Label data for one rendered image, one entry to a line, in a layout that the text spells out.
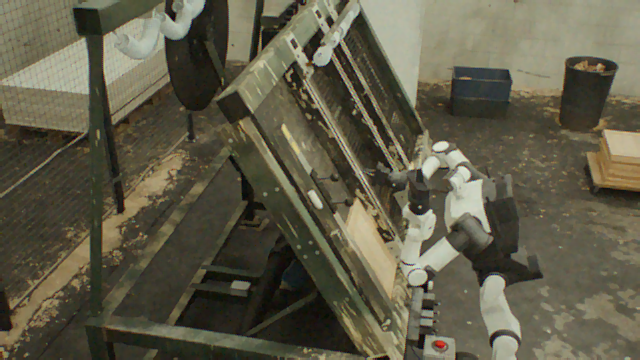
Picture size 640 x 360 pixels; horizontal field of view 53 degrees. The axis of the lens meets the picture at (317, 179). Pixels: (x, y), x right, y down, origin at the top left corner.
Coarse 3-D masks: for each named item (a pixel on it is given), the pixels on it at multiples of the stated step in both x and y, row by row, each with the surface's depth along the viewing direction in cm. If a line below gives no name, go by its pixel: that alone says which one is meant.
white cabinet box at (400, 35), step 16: (368, 0) 615; (384, 0) 611; (400, 0) 608; (416, 0) 604; (368, 16) 622; (384, 16) 618; (400, 16) 615; (416, 16) 611; (384, 32) 626; (400, 32) 622; (416, 32) 618; (384, 48) 633; (400, 48) 630; (416, 48) 626; (400, 64) 637; (416, 64) 693; (400, 80) 645; (416, 80) 702; (416, 96) 711
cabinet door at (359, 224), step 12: (360, 204) 292; (348, 216) 278; (360, 216) 287; (348, 228) 270; (360, 228) 282; (372, 228) 294; (360, 240) 277; (372, 240) 290; (372, 252) 284; (384, 252) 297; (372, 264) 279; (384, 264) 292; (396, 264) 304; (384, 276) 287; (384, 288) 281
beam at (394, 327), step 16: (416, 144) 422; (416, 160) 399; (416, 224) 343; (400, 272) 298; (400, 288) 289; (400, 304) 282; (384, 320) 272; (400, 320) 275; (400, 336) 269; (400, 352) 263
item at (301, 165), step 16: (288, 144) 245; (304, 160) 251; (304, 176) 250; (320, 208) 256; (336, 224) 258; (352, 240) 264; (352, 256) 264; (368, 272) 266; (368, 288) 270; (384, 304) 272
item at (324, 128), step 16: (304, 64) 268; (288, 80) 272; (304, 80) 272; (304, 96) 274; (320, 112) 276; (320, 128) 279; (336, 144) 281; (336, 160) 285; (352, 160) 288; (352, 176) 287; (352, 192) 291; (368, 192) 291; (368, 208) 294; (384, 224) 296; (384, 240) 300; (400, 240) 305; (400, 256) 302
